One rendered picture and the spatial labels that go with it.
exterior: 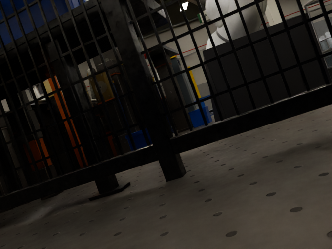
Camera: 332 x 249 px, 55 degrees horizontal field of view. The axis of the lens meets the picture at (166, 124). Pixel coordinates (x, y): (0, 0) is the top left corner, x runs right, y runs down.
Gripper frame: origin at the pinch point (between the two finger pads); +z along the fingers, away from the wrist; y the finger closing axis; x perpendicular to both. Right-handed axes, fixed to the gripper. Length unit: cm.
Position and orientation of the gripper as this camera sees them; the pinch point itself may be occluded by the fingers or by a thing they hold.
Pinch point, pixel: (37, 96)
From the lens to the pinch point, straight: 133.1
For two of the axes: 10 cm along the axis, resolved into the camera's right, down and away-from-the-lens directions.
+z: 3.3, 9.4, 0.1
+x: -2.8, 1.1, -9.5
